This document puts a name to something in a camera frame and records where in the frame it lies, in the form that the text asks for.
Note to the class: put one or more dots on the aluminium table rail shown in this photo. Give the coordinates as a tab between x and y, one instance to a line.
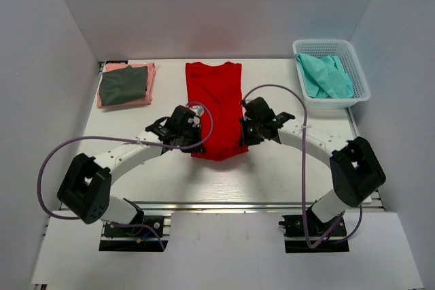
202	206

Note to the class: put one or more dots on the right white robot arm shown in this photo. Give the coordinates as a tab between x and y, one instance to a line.
355	169

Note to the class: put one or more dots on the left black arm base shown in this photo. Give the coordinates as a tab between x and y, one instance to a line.
150	239

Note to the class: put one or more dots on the folded grey t-shirt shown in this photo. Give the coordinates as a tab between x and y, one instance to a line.
122	86

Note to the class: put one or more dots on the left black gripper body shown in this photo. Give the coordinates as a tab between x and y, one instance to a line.
190	136

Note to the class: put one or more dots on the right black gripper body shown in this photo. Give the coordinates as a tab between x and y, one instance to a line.
258	124

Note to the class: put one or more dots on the red t-shirt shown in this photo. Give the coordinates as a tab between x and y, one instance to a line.
219	89

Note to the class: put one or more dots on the white plastic basket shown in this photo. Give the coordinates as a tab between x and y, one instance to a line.
345	52

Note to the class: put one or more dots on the teal t-shirt in basket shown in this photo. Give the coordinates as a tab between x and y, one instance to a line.
324	77

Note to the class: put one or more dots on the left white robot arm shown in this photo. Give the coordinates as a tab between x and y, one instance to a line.
86	188

